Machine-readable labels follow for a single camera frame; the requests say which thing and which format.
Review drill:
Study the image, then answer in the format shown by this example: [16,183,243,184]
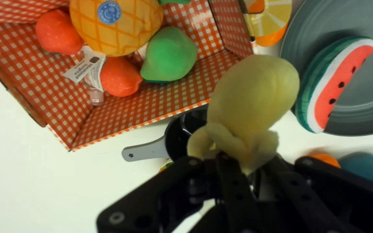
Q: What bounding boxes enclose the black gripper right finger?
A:
[256,154,373,233]

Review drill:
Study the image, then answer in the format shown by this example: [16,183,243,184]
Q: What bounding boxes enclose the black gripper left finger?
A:
[95,151,263,233]

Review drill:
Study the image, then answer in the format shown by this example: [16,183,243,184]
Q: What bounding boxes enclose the small orange fruit toy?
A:
[307,150,342,170]

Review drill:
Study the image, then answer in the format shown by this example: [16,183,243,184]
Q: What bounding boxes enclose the teal toy pot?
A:
[339,151,373,192]

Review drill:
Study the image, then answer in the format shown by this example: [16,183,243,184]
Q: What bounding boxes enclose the black toy pot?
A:
[121,105,210,164]

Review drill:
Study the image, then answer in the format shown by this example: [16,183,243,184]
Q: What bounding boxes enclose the red checkered cardboard basket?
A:
[0,0,256,153]

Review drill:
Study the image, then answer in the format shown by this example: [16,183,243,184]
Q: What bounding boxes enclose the watermelon slice toy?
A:
[295,36,373,135]

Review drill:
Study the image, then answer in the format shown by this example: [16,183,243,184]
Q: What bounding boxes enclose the orange-red plush fruit toy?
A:
[36,9,86,56]
[100,56,144,98]

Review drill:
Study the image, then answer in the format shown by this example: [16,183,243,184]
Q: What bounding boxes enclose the green plush fruit toy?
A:
[139,26,200,84]

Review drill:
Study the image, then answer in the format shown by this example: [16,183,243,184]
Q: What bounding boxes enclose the yellow pineapple plush toy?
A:
[69,0,166,58]

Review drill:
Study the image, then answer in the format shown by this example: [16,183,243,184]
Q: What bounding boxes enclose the orange slice toy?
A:
[243,0,295,48]

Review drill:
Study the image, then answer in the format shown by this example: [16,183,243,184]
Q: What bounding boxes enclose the dark grey round plate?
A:
[279,0,373,137]

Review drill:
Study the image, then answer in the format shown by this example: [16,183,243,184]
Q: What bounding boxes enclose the white fabric tag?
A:
[63,45,107,107]

